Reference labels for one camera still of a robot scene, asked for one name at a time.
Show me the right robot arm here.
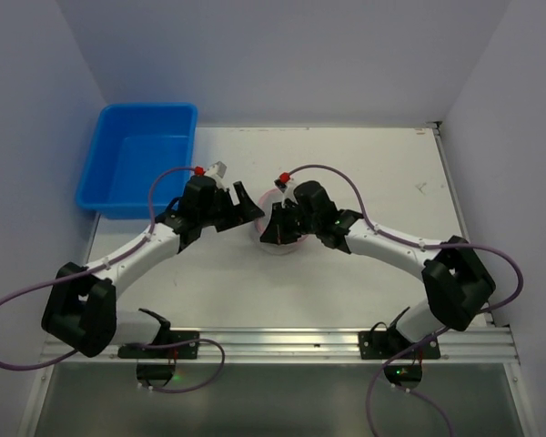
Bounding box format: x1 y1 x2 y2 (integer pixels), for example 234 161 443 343
260 178 496 354

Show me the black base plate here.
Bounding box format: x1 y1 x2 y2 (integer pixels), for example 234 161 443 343
358 330 441 361
117 330 200 361

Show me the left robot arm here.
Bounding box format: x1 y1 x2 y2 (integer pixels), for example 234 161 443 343
41 176 264 358

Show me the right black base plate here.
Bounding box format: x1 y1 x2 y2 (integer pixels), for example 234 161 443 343
358 330 441 361

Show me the aluminium mounting rail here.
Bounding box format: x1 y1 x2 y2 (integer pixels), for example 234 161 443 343
43 325 520 365

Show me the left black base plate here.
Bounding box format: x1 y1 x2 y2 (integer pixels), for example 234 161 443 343
117 330 200 361

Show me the white mesh laundry bag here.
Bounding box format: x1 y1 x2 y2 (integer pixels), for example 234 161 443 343
253 188 308 256

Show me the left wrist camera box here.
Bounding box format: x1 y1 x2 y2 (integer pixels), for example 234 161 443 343
205 161 227 189

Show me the blue plastic bin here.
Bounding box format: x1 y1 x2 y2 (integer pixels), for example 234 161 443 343
76 103 197 219

